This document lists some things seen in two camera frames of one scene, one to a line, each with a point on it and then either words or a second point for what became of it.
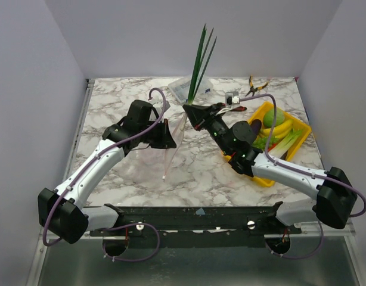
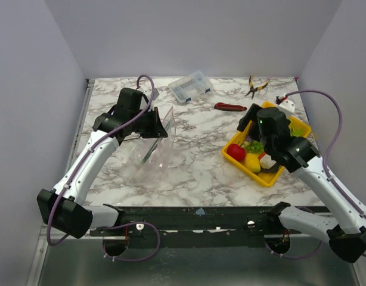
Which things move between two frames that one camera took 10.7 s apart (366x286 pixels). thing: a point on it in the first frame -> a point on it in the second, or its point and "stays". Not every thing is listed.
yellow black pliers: (252, 89) stays
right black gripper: (207, 116) -> (248, 118)
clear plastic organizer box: (181, 88) stays
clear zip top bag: (177, 134) -> (149, 159)
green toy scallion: (200, 65) -> (152, 150)
